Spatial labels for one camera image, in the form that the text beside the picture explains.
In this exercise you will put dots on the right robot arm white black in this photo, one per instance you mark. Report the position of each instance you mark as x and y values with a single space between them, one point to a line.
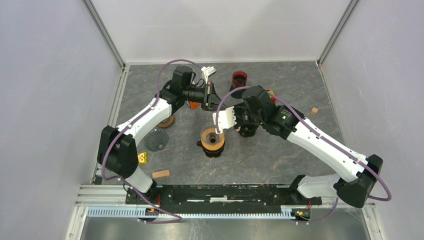
355 174

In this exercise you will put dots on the colourful toy block stack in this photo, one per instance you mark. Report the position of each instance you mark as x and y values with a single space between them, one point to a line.
271 95

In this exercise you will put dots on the green glass dripper cup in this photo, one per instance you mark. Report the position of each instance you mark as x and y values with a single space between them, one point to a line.
248 131

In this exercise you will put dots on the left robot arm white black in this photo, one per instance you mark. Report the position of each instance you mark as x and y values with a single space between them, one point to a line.
117 151

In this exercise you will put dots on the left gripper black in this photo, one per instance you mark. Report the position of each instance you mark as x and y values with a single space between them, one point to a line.
211 100

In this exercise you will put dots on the brown glass dripper cup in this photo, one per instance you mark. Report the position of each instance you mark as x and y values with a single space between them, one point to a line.
211 153

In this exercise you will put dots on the grey ribbed dripper cone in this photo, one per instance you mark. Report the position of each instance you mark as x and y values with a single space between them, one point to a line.
156 140

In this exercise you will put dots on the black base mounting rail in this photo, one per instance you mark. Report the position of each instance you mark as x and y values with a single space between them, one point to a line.
227 199

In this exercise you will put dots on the clear glass dripper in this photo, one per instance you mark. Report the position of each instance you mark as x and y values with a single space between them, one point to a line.
210 139

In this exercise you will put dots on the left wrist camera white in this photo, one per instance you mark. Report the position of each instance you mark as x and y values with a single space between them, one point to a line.
206 72

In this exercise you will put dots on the yellow green toy figure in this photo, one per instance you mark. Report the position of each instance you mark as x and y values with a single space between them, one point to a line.
142 158

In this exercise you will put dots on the dark red black carafe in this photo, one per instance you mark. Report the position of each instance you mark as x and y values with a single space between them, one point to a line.
239 79

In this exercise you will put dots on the orange coffee filter box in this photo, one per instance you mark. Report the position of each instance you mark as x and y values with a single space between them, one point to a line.
193 105

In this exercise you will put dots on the small wooden cube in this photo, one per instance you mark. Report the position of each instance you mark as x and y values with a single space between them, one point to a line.
314 111

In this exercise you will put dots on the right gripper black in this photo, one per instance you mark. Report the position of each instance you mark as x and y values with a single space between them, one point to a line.
236 109

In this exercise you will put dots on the flat wooden block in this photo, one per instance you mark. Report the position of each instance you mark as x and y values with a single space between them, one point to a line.
161 174

